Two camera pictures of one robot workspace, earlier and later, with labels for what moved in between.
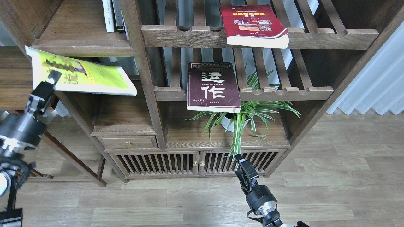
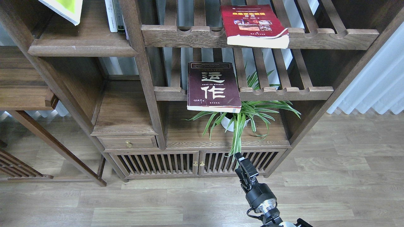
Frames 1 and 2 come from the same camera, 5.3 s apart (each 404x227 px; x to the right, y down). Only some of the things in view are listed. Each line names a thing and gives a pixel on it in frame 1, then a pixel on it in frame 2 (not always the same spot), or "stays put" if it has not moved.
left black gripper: x=23 y=129 -> x=3 y=96
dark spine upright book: x=119 y=21 stays put
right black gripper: x=259 y=198 stays put
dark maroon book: x=212 y=86 stays put
